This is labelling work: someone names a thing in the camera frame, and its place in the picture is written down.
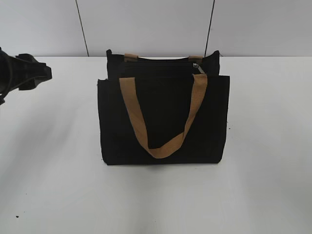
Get black tote bag tan handles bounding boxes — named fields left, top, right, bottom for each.
left=97, top=50, right=230, bottom=165

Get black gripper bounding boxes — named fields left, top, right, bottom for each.
left=0, top=50, right=52, bottom=104

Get silver zipper pull with ring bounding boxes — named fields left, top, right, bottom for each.
left=193, top=63, right=202, bottom=74

